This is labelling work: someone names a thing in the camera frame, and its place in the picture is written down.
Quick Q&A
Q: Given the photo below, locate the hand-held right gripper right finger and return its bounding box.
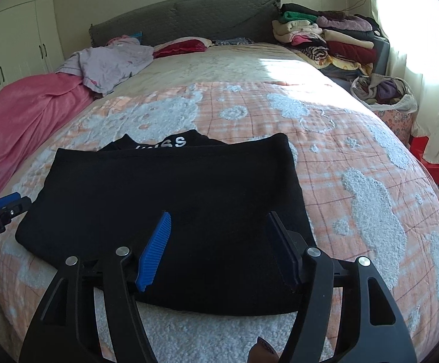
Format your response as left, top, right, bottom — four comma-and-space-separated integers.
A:
264, 212, 418, 363

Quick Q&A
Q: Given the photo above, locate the dark patterned cloth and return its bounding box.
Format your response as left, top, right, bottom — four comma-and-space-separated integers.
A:
214, 37, 254, 46

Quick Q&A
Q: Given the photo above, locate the cream wardrobe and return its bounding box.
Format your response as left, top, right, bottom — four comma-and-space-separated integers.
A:
0, 0, 66, 104

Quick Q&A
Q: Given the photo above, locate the red box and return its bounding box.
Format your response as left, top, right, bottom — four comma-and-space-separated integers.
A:
409, 135, 439, 185

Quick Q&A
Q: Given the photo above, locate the pile of folded clothes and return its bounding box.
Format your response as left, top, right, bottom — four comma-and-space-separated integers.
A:
272, 3, 383, 72

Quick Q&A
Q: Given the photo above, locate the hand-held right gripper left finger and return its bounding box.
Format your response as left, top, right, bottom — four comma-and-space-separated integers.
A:
18, 212, 172, 363

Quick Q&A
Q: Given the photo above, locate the black sweater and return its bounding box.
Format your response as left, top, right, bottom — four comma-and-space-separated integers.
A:
15, 129, 316, 317

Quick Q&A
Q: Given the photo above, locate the pink floral box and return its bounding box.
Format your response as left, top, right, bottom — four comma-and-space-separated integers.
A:
373, 108, 413, 146

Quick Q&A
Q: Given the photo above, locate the lilac garment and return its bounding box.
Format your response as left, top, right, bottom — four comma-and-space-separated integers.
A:
56, 36, 155, 96

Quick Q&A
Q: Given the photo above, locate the thin wall cable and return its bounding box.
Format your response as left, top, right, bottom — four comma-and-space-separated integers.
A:
346, 0, 371, 13

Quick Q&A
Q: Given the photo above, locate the pink blanket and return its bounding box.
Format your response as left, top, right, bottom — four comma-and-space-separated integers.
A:
0, 73, 95, 205

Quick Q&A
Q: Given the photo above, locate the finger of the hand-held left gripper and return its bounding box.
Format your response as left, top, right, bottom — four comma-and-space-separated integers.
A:
0, 192, 22, 209
1, 196, 33, 223

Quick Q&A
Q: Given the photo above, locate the grey quilted headboard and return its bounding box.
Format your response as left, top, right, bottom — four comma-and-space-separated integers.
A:
89, 0, 281, 48

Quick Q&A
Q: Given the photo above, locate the cream curtain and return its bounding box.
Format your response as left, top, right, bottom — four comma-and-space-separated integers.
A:
367, 0, 439, 163

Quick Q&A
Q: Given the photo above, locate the red pillow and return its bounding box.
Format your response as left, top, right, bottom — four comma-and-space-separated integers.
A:
153, 37, 213, 59

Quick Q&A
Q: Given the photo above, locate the basket of clothes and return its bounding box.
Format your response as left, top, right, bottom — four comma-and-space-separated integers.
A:
351, 73, 419, 112

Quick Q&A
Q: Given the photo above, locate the beige bed sheet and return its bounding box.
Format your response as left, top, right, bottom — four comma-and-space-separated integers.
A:
94, 43, 341, 99

